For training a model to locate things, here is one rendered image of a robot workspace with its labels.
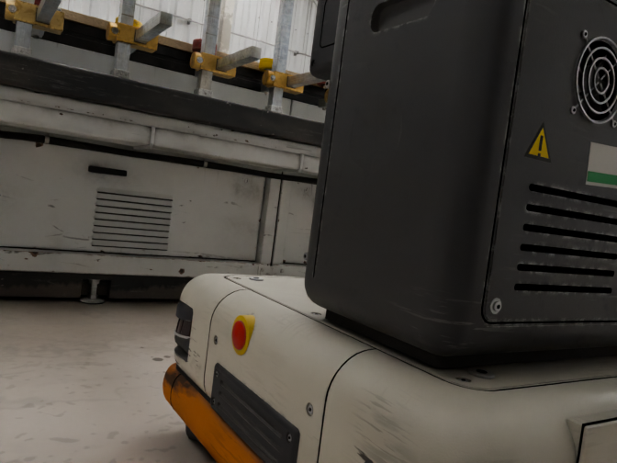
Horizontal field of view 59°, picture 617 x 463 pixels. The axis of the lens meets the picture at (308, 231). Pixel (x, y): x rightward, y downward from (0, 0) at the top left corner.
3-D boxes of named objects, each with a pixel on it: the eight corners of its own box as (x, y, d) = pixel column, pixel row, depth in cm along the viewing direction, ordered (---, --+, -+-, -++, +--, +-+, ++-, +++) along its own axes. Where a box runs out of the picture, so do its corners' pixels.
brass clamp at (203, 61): (236, 77, 170) (238, 61, 170) (195, 66, 163) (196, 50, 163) (228, 79, 175) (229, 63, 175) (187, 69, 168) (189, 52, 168)
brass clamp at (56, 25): (62, 31, 143) (65, 11, 143) (5, 16, 136) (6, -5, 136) (60, 35, 149) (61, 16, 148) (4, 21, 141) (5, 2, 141)
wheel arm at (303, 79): (335, 82, 162) (337, 67, 161) (326, 79, 160) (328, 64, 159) (268, 96, 198) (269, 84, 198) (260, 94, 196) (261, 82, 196)
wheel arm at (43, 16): (61, 5, 122) (63, -15, 121) (45, 0, 120) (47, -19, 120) (41, 40, 158) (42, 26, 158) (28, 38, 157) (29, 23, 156)
